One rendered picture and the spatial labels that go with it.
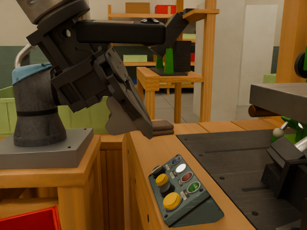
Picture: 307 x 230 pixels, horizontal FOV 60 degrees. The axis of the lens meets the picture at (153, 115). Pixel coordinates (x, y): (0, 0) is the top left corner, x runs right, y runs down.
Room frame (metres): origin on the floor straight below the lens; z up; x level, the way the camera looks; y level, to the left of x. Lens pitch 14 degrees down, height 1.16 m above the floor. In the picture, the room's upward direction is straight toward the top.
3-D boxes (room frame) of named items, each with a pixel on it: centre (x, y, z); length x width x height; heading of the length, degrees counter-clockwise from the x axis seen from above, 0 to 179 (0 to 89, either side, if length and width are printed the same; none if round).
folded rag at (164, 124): (0.82, -0.01, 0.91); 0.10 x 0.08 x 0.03; 105
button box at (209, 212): (0.43, -0.05, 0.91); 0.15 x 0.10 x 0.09; 11
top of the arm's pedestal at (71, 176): (0.78, 0.35, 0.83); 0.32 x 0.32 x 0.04; 3
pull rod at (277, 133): (0.68, -0.34, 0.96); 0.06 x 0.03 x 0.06; 101
